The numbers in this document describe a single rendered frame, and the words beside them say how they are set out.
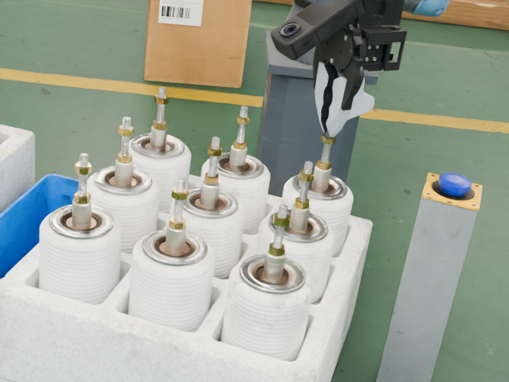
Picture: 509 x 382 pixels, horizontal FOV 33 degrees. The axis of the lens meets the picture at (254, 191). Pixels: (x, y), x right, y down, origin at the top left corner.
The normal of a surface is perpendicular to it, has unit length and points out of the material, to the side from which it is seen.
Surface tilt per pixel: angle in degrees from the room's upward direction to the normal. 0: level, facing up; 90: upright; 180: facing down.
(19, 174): 90
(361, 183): 0
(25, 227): 88
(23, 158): 90
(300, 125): 90
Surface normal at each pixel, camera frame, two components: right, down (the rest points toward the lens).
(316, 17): -0.34, -0.65
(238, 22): 0.07, 0.48
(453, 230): -0.29, 0.42
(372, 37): 0.47, 0.47
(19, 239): 0.96, 0.20
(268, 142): -0.68, 0.27
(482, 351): 0.12, -0.88
